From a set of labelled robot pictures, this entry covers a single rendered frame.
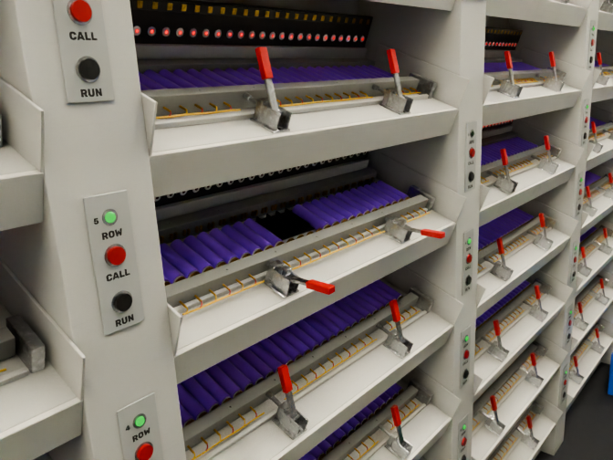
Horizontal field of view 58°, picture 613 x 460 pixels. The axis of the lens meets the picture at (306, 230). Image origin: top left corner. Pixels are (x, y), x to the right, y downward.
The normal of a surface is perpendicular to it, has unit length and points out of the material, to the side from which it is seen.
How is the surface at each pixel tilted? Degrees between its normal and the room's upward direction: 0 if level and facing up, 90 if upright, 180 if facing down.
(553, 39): 90
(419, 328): 22
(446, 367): 90
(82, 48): 90
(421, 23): 90
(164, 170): 112
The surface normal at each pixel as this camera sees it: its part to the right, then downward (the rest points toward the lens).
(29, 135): -0.66, 0.22
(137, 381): 0.76, 0.14
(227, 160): 0.72, 0.48
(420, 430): 0.23, -0.84
